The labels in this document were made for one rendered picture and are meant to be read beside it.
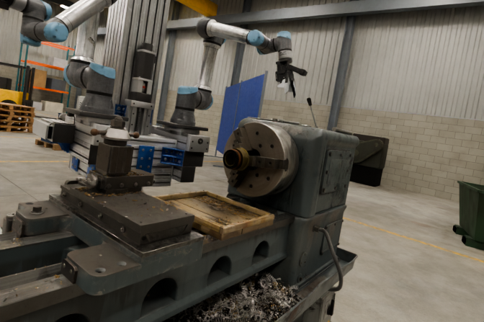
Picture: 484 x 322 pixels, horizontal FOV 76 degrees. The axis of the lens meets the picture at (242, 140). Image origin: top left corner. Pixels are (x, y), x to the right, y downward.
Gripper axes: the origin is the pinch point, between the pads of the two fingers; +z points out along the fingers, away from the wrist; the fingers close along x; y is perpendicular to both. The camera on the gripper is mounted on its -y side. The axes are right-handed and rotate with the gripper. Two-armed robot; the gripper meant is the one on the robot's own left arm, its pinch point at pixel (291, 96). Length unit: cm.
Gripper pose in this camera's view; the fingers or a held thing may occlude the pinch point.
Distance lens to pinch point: 171.5
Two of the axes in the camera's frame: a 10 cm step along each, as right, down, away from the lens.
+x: -4.6, -0.2, -8.9
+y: -8.9, 0.7, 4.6
